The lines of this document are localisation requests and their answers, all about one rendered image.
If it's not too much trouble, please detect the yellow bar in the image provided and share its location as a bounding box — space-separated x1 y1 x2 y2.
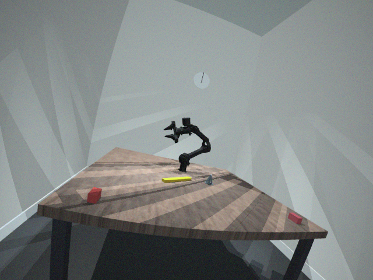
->
162 176 192 183

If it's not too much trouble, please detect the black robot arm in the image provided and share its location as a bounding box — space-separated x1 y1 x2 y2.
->
178 117 211 172

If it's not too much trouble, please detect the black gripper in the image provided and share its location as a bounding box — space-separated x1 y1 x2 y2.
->
164 121 184 143

